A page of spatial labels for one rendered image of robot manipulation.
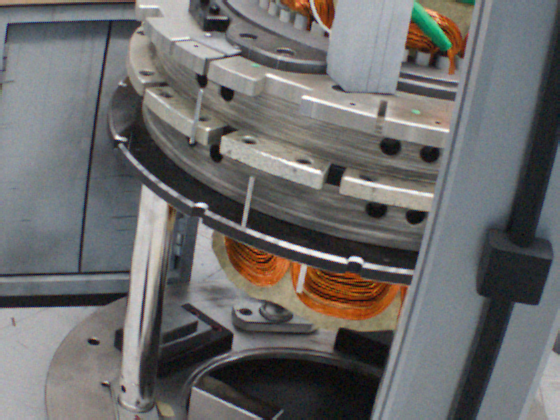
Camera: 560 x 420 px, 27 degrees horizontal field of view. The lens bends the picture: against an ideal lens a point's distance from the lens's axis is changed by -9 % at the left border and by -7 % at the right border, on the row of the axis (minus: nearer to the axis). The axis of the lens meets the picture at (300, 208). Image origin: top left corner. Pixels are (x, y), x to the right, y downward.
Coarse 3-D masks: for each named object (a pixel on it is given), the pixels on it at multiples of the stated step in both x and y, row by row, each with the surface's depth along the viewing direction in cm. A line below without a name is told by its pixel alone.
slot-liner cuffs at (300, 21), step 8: (256, 0) 70; (264, 0) 69; (272, 0) 68; (264, 8) 69; (272, 8) 68; (280, 8) 68; (288, 8) 68; (280, 16) 67; (288, 16) 67; (296, 16) 66; (296, 24) 67; (304, 24) 66; (312, 24) 66; (312, 32) 66; (320, 32) 66; (408, 48) 65; (416, 56) 65; (424, 56) 65; (440, 56) 65; (456, 56) 65; (424, 64) 65; (440, 64) 65; (448, 64) 65; (456, 64) 65
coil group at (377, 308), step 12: (300, 264) 72; (312, 276) 72; (348, 276) 71; (312, 288) 72; (336, 288) 72; (348, 288) 72; (360, 288) 72; (396, 288) 72; (300, 300) 73; (324, 300) 72; (372, 300) 72; (384, 300) 72; (324, 312) 73; (336, 312) 73; (348, 312) 72; (360, 312) 72; (372, 312) 72
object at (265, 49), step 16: (240, 32) 65; (256, 32) 65; (240, 48) 64; (256, 48) 63; (272, 48) 63; (288, 48) 64; (304, 48) 64; (272, 64) 63; (288, 64) 63; (304, 64) 63; (320, 64) 63; (400, 80) 63; (416, 80) 63; (432, 96) 63; (448, 96) 63
